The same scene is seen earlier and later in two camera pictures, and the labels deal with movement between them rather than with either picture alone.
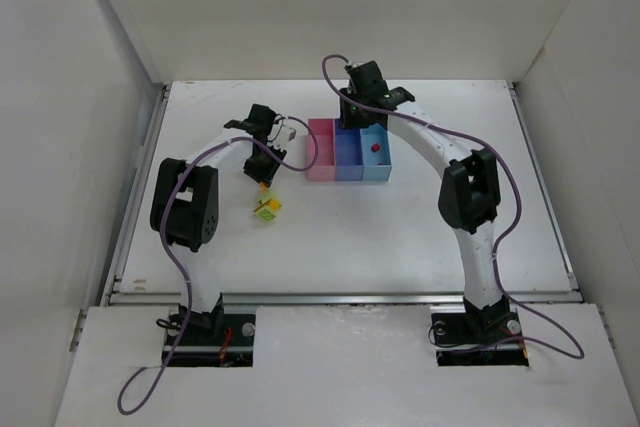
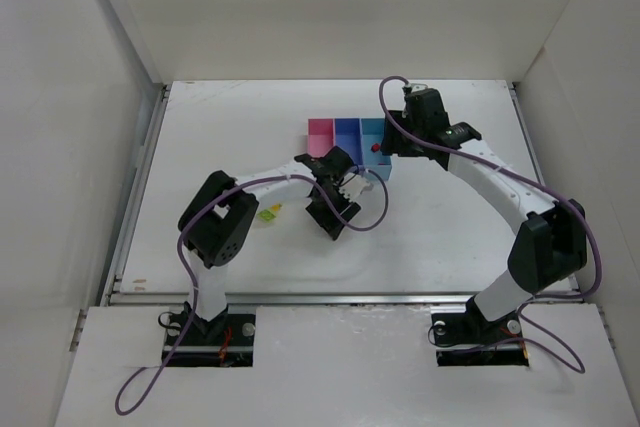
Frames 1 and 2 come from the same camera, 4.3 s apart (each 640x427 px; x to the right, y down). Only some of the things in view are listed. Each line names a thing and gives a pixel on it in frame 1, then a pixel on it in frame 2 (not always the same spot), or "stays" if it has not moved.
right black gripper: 351,117 to 400,137
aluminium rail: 347,300 stays
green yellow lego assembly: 268,206 stays
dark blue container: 348,153 stays
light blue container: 376,166 stays
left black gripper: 264,165 to 333,212
